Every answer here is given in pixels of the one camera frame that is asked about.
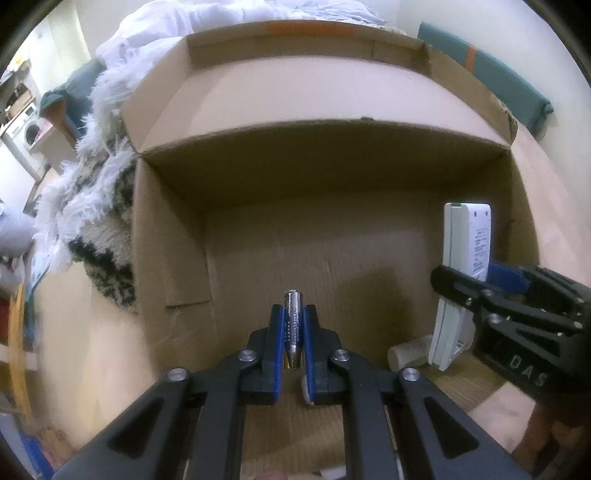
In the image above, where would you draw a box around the green cloth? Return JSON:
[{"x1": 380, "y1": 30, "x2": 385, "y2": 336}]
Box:
[{"x1": 39, "y1": 58, "x2": 108, "y2": 121}]

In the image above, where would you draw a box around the fluffy white patterned blanket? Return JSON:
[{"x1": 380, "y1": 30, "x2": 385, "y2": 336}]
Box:
[{"x1": 34, "y1": 60, "x2": 140, "y2": 315}]

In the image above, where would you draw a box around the yellow wooden chair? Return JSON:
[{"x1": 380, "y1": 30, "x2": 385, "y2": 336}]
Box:
[{"x1": 8, "y1": 281, "x2": 37, "y2": 428}]

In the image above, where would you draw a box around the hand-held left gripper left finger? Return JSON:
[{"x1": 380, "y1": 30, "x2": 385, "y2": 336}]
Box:
[{"x1": 53, "y1": 304, "x2": 284, "y2": 480}]

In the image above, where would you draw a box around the white washing machine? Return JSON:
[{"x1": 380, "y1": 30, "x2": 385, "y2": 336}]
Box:
[{"x1": 0, "y1": 104, "x2": 48, "y2": 182}]

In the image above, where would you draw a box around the brown cardboard box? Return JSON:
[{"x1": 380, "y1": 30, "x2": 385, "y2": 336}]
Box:
[{"x1": 121, "y1": 19, "x2": 542, "y2": 480}]

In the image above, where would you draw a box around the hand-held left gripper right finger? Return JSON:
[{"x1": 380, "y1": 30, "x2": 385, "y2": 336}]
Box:
[{"x1": 304, "y1": 304, "x2": 532, "y2": 480}]

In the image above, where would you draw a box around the white bedding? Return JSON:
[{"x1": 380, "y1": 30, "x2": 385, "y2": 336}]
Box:
[{"x1": 97, "y1": 0, "x2": 389, "y2": 70}]

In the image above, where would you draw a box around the white remote control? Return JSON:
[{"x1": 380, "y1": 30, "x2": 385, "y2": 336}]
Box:
[{"x1": 428, "y1": 202, "x2": 494, "y2": 372}]

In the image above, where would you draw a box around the silver blue battery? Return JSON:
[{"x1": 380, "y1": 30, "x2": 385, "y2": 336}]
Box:
[{"x1": 284, "y1": 290, "x2": 304, "y2": 371}]

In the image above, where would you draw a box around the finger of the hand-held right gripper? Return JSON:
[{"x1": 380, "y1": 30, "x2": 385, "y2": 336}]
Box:
[
  {"x1": 430, "y1": 265, "x2": 583, "y2": 334},
  {"x1": 488, "y1": 262, "x2": 591, "y2": 320}
]

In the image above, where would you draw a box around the grey white cloth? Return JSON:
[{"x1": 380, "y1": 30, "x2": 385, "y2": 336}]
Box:
[{"x1": 0, "y1": 198, "x2": 37, "y2": 260}]

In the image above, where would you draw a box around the green cushion with orange stripe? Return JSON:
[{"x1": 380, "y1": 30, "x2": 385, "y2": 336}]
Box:
[{"x1": 418, "y1": 21, "x2": 554, "y2": 137}]

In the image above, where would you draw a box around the white cylindrical object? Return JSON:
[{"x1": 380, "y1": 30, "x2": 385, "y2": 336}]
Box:
[{"x1": 388, "y1": 336, "x2": 432, "y2": 371}]

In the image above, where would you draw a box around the person's right forearm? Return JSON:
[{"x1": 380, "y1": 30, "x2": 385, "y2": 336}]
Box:
[{"x1": 522, "y1": 398, "x2": 591, "y2": 480}]

